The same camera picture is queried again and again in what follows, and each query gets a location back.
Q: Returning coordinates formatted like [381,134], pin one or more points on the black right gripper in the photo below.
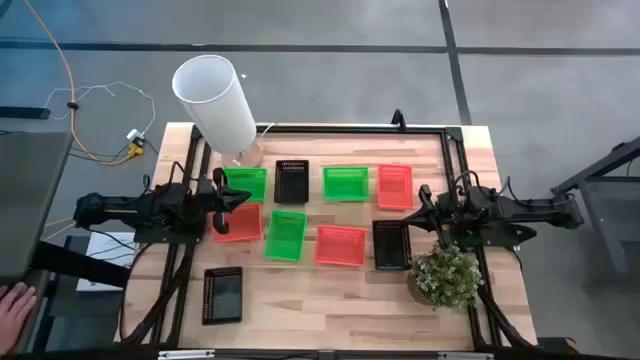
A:
[442,215]

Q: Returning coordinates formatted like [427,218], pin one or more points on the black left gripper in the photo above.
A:
[220,200]

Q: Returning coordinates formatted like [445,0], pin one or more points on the green plastic basket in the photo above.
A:
[255,180]
[285,235]
[345,184]

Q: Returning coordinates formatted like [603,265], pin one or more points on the red plastic basket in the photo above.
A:
[245,225]
[340,245]
[395,187]

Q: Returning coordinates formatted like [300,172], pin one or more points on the black plastic basket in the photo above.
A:
[391,247]
[222,297]
[291,182]

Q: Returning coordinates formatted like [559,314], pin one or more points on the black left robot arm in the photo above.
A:
[150,207]

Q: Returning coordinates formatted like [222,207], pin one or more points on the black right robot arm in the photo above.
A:
[525,207]

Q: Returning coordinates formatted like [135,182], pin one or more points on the potted green plant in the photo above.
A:
[445,275]

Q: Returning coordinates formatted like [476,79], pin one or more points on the white cylinder shade lamp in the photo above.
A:
[215,100]

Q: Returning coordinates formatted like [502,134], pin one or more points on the yellow plug connector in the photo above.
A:
[136,151]

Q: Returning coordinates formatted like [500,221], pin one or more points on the white power adapter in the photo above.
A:
[135,135]

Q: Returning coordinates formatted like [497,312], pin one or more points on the white paper sheet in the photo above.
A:
[105,247]

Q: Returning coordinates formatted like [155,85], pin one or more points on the black slanted beam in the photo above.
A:
[80,264]

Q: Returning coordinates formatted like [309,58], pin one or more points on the grey metal table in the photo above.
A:
[610,210]

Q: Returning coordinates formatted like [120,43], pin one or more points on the grey desk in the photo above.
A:
[30,200]

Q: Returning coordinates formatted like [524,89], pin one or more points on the flat black bar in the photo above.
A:
[22,113]

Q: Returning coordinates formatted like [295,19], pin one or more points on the person's hand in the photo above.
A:
[15,310]

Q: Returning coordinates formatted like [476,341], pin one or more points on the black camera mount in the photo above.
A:
[398,120]

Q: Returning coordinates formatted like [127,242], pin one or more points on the black aluminium frame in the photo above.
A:
[350,129]

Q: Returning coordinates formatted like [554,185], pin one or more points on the silver bracket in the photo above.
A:
[185,354]
[465,356]

